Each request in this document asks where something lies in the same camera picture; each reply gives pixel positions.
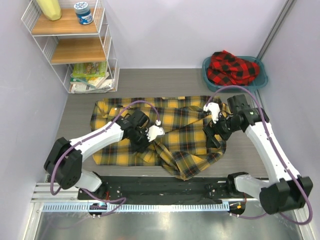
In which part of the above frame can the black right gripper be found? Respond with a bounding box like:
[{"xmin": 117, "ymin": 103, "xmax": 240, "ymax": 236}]
[{"xmin": 203, "ymin": 110, "xmax": 242, "ymax": 149}]

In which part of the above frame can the yellow plaid long sleeve shirt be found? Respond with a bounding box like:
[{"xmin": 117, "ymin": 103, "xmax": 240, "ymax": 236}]
[{"xmin": 89, "ymin": 95, "xmax": 232, "ymax": 182}]

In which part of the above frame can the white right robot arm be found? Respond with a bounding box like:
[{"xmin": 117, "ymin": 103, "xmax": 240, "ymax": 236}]
[{"xmin": 203, "ymin": 94, "xmax": 313, "ymax": 215}]

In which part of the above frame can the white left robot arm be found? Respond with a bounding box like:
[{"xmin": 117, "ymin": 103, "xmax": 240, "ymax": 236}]
[{"xmin": 43, "ymin": 110, "xmax": 163, "ymax": 200}]

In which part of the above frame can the red plaid long sleeve shirt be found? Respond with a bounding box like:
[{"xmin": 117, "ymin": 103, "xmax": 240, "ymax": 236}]
[{"xmin": 206, "ymin": 50, "xmax": 260, "ymax": 86}]

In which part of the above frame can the stack of books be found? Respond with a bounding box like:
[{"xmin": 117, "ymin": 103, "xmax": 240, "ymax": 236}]
[{"xmin": 69, "ymin": 72, "xmax": 115, "ymax": 94}]

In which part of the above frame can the teal plastic basket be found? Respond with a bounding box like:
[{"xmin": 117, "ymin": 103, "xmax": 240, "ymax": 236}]
[{"xmin": 201, "ymin": 56, "xmax": 269, "ymax": 93}]

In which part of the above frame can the green picture book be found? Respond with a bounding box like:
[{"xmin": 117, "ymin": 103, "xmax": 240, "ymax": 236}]
[{"xmin": 72, "ymin": 61, "xmax": 107, "ymax": 78}]

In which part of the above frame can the blue lidded jar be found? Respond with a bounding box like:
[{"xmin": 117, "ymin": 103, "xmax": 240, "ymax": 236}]
[{"xmin": 73, "ymin": 1, "xmax": 93, "ymax": 25}]

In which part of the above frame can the yellow plastic bottle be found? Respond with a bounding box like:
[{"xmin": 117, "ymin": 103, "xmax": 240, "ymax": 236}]
[{"xmin": 36, "ymin": 0, "xmax": 62, "ymax": 21}]

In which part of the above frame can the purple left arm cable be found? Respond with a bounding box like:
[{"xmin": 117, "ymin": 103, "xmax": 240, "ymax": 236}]
[{"xmin": 49, "ymin": 99, "xmax": 162, "ymax": 217}]

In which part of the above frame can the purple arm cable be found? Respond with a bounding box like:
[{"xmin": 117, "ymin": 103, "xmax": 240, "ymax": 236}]
[
  {"xmin": 204, "ymin": 85, "xmax": 314, "ymax": 225},
  {"xmin": 49, "ymin": 99, "xmax": 162, "ymax": 217}
]

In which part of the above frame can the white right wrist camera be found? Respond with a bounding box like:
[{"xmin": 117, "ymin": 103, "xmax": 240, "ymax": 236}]
[{"xmin": 203, "ymin": 102, "xmax": 221, "ymax": 124}]

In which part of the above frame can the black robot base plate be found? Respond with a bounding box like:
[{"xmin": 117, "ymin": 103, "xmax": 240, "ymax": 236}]
[{"xmin": 102, "ymin": 176, "xmax": 252, "ymax": 205}]

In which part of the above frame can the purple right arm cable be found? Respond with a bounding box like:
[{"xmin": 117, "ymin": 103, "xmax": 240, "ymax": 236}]
[{"xmin": 204, "ymin": 85, "xmax": 314, "ymax": 225}]

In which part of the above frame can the white slotted cable duct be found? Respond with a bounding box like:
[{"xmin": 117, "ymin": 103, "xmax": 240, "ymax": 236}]
[{"xmin": 42, "ymin": 202, "xmax": 230, "ymax": 213}]

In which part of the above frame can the white wire shelf rack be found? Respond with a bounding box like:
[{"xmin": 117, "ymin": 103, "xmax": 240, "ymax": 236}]
[{"xmin": 21, "ymin": 0, "xmax": 120, "ymax": 94}]

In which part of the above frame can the aluminium frame rail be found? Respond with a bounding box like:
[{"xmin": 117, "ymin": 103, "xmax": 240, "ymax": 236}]
[{"xmin": 256, "ymin": 0, "xmax": 297, "ymax": 61}]

